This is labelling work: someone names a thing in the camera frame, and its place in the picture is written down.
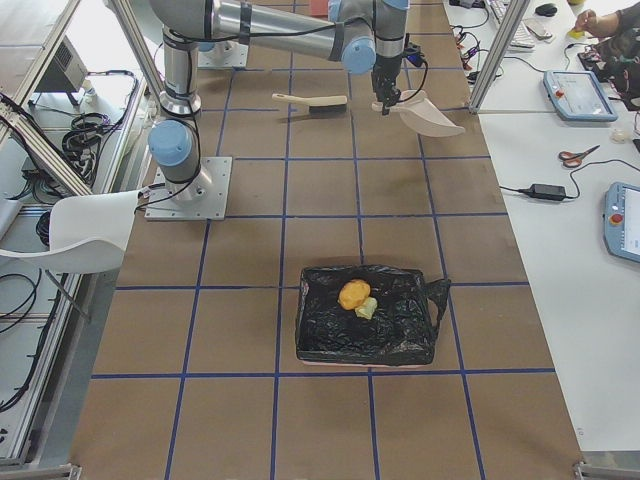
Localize beige plastic dustpan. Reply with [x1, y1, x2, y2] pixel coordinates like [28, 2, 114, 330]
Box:
[389, 90, 466, 138]

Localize black power adapter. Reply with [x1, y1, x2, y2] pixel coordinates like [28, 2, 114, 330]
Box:
[517, 183, 567, 202]

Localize person's hand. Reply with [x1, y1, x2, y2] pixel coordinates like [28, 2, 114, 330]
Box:
[573, 10, 607, 37]

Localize blue teach pendant far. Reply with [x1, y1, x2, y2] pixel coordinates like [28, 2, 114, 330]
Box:
[543, 70, 618, 122]

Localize blue teach pendant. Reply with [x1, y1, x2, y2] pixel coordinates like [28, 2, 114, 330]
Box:
[603, 182, 640, 263]
[543, 70, 618, 122]

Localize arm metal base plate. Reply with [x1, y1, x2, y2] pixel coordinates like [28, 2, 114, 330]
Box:
[144, 157, 232, 221]
[198, 41, 249, 70]

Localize grey electronics box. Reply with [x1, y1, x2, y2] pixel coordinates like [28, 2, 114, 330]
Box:
[35, 36, 88, 106]

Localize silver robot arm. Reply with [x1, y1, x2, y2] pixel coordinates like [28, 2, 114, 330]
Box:
[186, 47, 426, 218]

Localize blue teach pendant near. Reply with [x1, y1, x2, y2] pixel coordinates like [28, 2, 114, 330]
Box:
[603, 182, 640, 263]

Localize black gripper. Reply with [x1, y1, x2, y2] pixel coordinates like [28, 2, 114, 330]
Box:
[371, 34, 425, 116]

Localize orange handled scissors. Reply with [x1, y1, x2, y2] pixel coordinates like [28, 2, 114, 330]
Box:
[558, 145, 600, 169]

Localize black computer mouse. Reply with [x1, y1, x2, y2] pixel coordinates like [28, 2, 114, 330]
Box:
[534, 3, 558, 18]

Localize orange potato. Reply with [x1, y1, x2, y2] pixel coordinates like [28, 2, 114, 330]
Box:
[338, 279, 371, 310]

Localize white plastic chair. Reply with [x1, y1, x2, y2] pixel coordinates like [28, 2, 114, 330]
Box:
[1, 190, 139, 274]

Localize white keyboard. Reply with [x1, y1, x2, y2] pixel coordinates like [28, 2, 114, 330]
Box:
[486, 0, 536, 53]

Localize aluminium frame post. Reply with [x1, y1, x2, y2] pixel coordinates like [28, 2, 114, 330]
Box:
[468, 0, 532, 115]

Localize bread piece with crust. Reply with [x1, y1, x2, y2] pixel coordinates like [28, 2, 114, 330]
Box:
[354, 297, 378, 320]

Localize bin with black trash bag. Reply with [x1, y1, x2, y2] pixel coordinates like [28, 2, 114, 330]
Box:
[295, 265, 451, 367]

